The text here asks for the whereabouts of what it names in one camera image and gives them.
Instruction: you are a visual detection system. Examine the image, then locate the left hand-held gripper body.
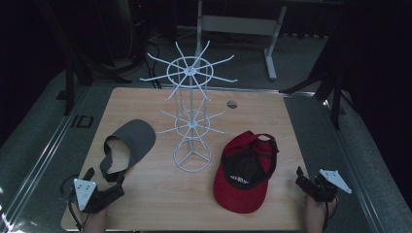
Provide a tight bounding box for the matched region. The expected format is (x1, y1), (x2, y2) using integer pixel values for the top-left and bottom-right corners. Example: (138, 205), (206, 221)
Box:
(68, 178), (109, 214)

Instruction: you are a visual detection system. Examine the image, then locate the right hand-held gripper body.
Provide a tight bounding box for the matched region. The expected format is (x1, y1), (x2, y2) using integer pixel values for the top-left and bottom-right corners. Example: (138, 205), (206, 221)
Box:
(307, 168), (353, 204)

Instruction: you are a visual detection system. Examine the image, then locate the grey sun visor hat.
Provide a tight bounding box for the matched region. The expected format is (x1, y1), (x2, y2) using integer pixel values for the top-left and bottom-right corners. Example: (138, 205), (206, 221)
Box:
(99, 118), (157, 184)

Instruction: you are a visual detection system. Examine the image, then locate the red baseball cap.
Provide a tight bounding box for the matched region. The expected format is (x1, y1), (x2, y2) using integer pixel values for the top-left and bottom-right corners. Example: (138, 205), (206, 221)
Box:
(213, 130), (280, 215)

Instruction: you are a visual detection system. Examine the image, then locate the white wire hat rack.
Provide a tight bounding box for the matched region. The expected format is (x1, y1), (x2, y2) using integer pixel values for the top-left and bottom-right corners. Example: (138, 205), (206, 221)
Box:
(139, 40), (238, 174)

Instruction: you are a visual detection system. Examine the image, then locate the person's right hand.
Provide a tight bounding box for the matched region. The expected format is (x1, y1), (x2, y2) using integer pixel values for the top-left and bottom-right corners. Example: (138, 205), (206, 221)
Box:
(303, 194), (338, 233)

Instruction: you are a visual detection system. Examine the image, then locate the person's left hand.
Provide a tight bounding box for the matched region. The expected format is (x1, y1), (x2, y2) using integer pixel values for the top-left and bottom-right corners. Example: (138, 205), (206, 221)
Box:
(82, 207), (109, 233)

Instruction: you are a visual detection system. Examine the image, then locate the black metal stand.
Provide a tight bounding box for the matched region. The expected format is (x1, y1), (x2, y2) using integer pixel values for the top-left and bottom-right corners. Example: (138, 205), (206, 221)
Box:
(280, 42), (349, 131)
(38, 0), (132, 117)

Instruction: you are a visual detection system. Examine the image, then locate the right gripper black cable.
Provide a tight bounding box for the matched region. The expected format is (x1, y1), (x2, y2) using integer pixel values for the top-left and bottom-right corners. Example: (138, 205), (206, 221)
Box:
(323, 193), (339, 229)

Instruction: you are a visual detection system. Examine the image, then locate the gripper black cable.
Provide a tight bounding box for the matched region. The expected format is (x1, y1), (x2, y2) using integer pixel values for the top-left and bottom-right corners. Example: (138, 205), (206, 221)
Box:
(323, 193), (339, 229)
(59, 174), (86, 233)

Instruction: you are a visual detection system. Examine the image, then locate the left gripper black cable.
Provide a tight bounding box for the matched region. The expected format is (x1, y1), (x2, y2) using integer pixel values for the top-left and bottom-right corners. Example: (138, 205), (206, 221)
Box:
(59, 174), (86, 233)

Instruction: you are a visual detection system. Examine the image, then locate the black floor cable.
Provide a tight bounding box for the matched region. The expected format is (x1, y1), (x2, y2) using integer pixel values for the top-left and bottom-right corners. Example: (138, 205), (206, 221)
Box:
(141, 40), (163, 89)

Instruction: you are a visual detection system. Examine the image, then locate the white metal desk frame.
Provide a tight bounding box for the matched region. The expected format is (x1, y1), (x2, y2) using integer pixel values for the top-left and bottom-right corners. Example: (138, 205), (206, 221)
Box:
(194, 0), (290, 82)

